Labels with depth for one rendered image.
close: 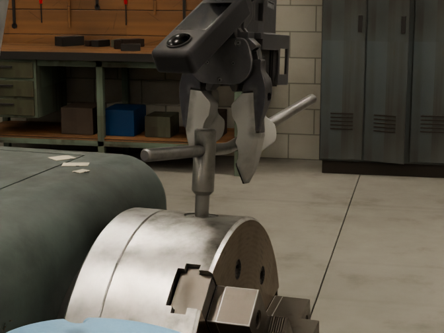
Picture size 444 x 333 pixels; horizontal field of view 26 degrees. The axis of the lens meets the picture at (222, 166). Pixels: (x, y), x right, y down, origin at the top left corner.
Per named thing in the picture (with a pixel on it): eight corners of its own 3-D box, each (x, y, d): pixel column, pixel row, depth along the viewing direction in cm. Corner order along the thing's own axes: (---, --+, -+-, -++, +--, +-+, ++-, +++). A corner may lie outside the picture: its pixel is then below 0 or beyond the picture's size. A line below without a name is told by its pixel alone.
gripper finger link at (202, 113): (229, 175, 104) (246, 92, 102) (199, 180, 99) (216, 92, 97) (205, 168, 105) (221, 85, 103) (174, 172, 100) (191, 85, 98)
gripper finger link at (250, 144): (292, 176, 100) (281, 88, 99) (264, 182, 95) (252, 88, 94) (265, 179, 101) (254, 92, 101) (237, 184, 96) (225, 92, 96)
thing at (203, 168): (203, 247, 94) (209, 129, 93) (184, 244, 95) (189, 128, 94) (215, 244, 96) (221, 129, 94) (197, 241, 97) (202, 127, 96)
